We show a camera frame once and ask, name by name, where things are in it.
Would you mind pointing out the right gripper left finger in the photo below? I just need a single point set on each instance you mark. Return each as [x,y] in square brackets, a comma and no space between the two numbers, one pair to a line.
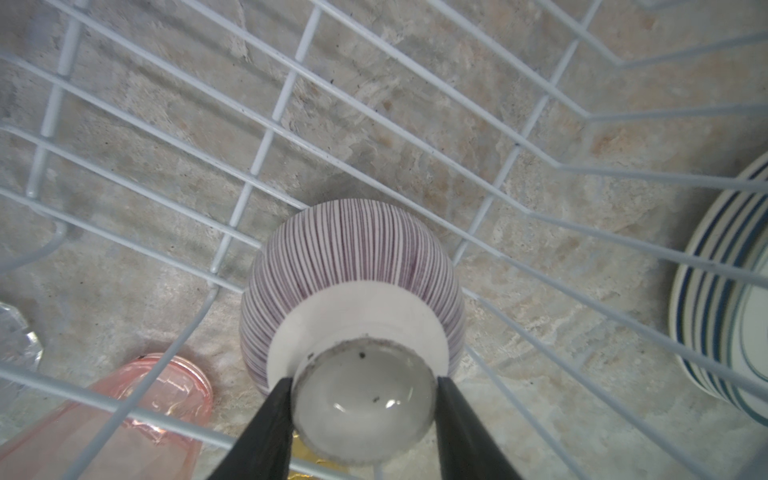
[263,450]

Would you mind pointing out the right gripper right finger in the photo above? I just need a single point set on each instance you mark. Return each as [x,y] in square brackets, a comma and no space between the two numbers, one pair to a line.
[466,449]

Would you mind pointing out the yellow glass cup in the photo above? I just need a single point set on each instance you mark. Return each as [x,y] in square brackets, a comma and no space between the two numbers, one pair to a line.
[301,452]

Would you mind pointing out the white ceramic bowl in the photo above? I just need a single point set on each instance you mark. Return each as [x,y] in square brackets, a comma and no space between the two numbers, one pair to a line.
[358,304]

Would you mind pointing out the clear glass cup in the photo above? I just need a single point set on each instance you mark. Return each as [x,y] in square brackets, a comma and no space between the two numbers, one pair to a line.
[20,345]

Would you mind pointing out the white wire dish rack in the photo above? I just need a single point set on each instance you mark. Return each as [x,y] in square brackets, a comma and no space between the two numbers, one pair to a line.
[557,149]

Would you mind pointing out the grey patterned plate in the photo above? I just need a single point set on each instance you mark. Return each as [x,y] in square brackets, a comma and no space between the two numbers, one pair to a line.
[725,234]
[750,354]

